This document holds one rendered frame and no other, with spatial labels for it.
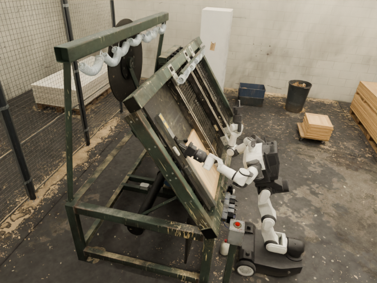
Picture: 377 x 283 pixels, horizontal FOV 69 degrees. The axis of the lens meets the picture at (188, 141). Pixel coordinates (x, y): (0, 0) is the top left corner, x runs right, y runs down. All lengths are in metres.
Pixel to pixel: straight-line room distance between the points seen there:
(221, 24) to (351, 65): 3.52
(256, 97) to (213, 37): 1.76
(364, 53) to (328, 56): 0.77
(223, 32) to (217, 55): 0.48
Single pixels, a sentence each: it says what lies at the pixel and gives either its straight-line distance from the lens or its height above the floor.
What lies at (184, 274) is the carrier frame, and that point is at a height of 0.18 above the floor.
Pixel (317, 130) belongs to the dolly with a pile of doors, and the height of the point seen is 0.30.
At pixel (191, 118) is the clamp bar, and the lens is 2.58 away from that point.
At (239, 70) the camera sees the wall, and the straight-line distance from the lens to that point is 7.62.
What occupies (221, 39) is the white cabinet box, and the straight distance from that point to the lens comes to 6.05.
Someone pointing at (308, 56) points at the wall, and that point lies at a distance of 7.65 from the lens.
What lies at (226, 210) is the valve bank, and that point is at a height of 0.74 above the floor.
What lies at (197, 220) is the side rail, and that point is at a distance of 2.28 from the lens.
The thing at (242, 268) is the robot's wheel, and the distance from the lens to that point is 3.11.
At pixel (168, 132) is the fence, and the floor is 1.57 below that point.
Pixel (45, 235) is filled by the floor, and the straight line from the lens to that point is 3.69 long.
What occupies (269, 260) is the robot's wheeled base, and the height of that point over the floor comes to 0.17.
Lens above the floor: 2.62
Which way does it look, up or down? 31 degrees down
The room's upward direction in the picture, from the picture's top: 3 degrees clockwise
